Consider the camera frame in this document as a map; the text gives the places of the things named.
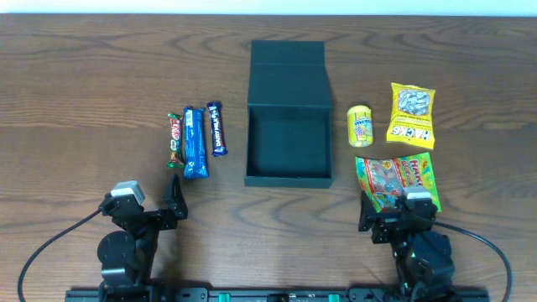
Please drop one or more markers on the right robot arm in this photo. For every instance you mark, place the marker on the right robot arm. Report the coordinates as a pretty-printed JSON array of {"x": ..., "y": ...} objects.
[{"x": 422, "y": 257}]

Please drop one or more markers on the KitKat chocolate bar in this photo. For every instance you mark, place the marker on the KitKat chocolate bar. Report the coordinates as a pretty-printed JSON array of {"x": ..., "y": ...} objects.
[{"x": 176, "y": 158}]

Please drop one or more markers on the blue Oreo cookie pack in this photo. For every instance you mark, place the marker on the blue Oreo cookie pack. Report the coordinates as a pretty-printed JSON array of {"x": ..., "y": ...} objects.
[{"x": 195, "y": 149}]

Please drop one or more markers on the black mounting rail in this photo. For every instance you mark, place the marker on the black mounting rail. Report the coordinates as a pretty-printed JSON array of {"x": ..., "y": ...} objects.
[{"x": 236, "y": 295}]

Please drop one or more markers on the dark green gift box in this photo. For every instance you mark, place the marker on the dark green gift box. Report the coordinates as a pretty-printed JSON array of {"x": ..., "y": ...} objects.
[{"x": 289, "y": 116}]

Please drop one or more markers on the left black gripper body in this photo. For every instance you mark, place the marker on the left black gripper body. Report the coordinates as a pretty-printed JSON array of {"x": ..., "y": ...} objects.
[{"x": 153, "y": 217}]

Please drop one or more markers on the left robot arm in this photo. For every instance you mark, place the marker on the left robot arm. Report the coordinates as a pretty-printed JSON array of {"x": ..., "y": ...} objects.
[{"x": 127, "y": 255}]

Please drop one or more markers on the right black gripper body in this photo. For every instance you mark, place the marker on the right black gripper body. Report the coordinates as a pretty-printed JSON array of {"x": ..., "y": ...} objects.
[{"x": 394, "y": 222}]

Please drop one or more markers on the purple Dairy Milk bar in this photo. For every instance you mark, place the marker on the purple Dairy Milk bar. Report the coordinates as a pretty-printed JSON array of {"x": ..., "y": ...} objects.
[{"x": 219, "y": 147}]

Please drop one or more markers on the yellow Mentos bottle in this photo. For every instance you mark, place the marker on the yellow Mentos bottle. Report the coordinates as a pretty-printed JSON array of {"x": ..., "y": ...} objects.
[{"x": 360, "y": 126}]

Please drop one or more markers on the yellow Hacks candy bag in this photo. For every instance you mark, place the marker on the yellow Hacks candy bag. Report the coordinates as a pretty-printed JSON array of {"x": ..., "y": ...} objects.
[{"x": 411, "y": 116}]

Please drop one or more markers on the green Haribo gummy bag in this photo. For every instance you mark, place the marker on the green Haribo gummy bag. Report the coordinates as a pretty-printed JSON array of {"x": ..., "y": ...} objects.
[{"x": 383, "y": 180}]

